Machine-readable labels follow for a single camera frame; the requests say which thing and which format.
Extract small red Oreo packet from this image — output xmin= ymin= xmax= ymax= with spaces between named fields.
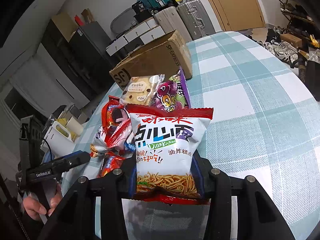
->
xmin=97 ymin=151 xmax=125 ymax=178

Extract blue Oreo packet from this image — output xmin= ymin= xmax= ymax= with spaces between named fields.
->
xmin=124 ymin=142 xmax=136 ymax=153

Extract white noodle snack bag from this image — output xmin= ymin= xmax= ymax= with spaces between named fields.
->
xmin=126 ymin=104 xmax=214 ymax=205

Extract beige cookie packet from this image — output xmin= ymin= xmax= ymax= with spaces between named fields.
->
xmin=120 ymin=74 xmax=165 ymax=106

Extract purple candy bag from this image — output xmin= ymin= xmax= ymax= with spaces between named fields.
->
xmin=151 ymin=67 xmax=191 ymax=112

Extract person's left hand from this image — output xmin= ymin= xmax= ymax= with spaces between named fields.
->
xmin=23 ymin=183 xmax=62 ymax=220

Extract white kettle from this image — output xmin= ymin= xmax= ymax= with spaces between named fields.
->
xmin=40 ymin=121 xmax=75 ymax=157

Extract checked teal tablecloth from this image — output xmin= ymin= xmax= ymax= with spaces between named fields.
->
xmin=60 ymin=31 xmax=320 ymax=240

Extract black refrigerator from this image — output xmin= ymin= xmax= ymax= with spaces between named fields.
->
xmin=68 ymin=22 xmax=118 ymax=96

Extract brown SF cardboard box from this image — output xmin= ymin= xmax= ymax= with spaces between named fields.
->
xmin=110 ymin=30 xmax=193 ymax=89

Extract white drawer desk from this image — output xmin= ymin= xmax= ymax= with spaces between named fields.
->
xmin=106 ymin=17 xmax=165 ymax=56

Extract black bag on floor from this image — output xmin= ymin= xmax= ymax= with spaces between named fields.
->
xmin=298 ymin=60 xmax=320 ymax=101

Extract silver suitcase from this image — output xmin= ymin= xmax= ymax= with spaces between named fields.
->
xmin=177 ymin=0 xmax=216 ymax=40

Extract beige suitcase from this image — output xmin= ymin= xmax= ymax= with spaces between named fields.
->
xmin=155 ymin=6 xmax=193 ymax=43

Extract brown shoe box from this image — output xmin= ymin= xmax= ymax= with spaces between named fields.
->
xmin=280 ymin=33 xmax=303 ymax=48

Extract wooden door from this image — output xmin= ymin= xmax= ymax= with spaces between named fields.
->
xmin=208 ymin=0 xmax=265 ymax=31

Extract shoe rack with shoes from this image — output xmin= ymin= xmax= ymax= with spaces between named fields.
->
xmin=278 ymin=0 xmax=319 ymax=41

